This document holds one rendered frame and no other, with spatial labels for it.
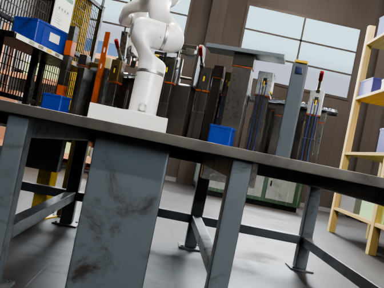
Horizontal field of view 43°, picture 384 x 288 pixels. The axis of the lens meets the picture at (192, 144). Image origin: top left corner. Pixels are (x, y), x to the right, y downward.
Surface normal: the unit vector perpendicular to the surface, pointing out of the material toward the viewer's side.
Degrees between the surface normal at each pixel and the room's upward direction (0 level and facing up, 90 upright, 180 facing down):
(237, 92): 90
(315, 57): 90
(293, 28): 90
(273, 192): 90
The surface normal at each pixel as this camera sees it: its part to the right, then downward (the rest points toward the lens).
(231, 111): -0.22, -0.06
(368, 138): 0.05, 0.00
